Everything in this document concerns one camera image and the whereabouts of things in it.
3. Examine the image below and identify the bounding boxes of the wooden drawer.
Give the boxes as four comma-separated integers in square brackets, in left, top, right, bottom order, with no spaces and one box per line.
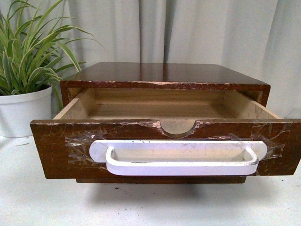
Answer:
[30,88,301,179]
[76,176,246,184]

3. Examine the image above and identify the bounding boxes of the white drawer handle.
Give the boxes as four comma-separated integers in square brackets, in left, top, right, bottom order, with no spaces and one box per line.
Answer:
[89,140,267,176]

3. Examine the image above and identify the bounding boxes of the dark wooden drawer cabinet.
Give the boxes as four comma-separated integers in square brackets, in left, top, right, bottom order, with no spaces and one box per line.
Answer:
[60,61,271,185]

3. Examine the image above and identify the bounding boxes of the white plant pot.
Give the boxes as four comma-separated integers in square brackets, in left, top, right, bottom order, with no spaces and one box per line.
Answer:
[0,85,52,138]

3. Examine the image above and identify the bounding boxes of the grey backdrop curtain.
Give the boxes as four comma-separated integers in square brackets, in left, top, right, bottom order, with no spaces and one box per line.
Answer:
[53,0,301,118]

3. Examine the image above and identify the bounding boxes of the green striped leafy plant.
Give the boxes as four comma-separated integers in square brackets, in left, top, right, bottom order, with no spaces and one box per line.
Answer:
[0,0,95,97]

